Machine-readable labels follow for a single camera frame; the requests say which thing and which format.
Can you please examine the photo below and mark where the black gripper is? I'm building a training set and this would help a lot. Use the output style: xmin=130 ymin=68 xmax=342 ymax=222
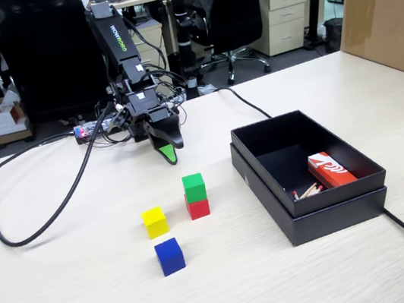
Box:
xmin=121 ymin=82 xmax=188 ymax=172

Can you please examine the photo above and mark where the green cube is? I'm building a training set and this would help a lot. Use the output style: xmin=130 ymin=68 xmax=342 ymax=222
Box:
xmin=180 ymin=171 xmax=209 ymax=206

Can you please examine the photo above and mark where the red cube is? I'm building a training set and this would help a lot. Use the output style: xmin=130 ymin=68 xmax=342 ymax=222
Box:
xmin=184 ymin=191 xmax=213 ymax=222

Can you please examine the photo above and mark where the yellow cube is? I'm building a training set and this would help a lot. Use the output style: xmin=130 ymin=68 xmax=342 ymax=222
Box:
xmin=140 ymin=204 xmax=172 ymax=241

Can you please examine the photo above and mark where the blue cube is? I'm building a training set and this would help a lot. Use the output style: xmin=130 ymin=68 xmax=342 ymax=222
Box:
xmin=153 ymin=235 xmax=188 ymax=279

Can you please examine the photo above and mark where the controller board with red LED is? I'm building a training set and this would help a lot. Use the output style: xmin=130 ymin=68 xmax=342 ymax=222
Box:
xmin=71 ymin=117 xmax=116 ymax=146

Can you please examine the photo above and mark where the beige cabinet behind robot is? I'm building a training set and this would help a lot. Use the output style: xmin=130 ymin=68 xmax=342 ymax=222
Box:
xmin=126 ymin=16 xmax=172 ymax=81

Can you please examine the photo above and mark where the black vertical pole stand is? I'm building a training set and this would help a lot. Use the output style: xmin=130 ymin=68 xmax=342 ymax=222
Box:
xmin=169 ymin=0 xmax=205 ymax=101

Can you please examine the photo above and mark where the wooden match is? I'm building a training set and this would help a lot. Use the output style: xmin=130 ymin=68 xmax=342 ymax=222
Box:
xmin=295 ymin=181 xmax=320 ymax=199
xmin=296 ymin=185 xmax=322 ymax=200
xmin=299 ymin=185 xmax=325 ymax=200

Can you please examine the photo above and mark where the black solid-back office chair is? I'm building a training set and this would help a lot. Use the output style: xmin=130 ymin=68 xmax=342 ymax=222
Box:
xmin=0 ymin=0 xmax=116 ymax=131

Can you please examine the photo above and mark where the black mesh office chair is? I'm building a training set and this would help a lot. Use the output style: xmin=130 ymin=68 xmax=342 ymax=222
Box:
xmin=187 ymin=0 xmax=284 ymax=90

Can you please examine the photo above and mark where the white boxes stack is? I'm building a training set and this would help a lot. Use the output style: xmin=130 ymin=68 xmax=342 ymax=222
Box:
xmin=0 ymin=93 xmax=35 ymax=147

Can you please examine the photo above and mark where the red and white packet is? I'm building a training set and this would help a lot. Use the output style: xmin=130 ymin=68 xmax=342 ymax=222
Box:
xmin=305 ymin=146 xmax=359 ymax=193

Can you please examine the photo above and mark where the beige three-drawer cabinet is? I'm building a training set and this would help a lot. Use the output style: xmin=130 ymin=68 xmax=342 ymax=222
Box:
xmin=244 ymin=0 xmax=318 ymax=60

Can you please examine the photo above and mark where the black cardboard box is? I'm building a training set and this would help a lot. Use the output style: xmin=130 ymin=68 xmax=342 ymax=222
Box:
xmin=228 ymin=96 xmax=393 ymax=227

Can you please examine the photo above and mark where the black open box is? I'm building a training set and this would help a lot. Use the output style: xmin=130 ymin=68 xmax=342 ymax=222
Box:
xmin=228 ymin=119 xmax=395 ymax=255

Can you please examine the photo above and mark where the black trash bin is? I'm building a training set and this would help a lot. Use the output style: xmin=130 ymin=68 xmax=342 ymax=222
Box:
xmin=320 ymin=16 xmax=349 ymax=55

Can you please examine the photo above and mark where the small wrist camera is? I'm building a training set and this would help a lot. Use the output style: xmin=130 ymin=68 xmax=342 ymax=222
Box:
xmin=104 ymin=99 xmax=132 ymax=131

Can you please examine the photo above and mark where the thick black looped cable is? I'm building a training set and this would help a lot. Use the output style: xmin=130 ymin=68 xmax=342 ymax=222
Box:
xmin=0 ymin=99 xmax=134 ymax=250

